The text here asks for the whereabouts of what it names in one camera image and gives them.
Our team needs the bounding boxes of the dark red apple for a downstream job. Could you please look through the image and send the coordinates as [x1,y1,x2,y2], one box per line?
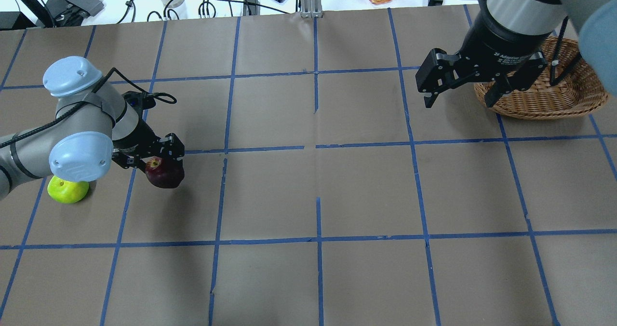
[145,157,185,189]

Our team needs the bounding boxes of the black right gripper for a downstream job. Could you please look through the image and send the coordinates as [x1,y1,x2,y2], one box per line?
[415,25,548,109]

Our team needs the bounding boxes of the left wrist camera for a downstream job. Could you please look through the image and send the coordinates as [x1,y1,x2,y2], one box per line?
[123,91,156,111]

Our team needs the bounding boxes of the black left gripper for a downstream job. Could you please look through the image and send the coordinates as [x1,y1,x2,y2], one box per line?
[112,133,185,169]

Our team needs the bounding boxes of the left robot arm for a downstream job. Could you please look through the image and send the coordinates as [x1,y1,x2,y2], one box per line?
[0,56,185,198]

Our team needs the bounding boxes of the green apple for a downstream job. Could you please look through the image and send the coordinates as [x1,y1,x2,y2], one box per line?
[47,176,90,204]

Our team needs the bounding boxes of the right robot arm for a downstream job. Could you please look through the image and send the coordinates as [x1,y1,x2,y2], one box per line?
[415,0,616,108]

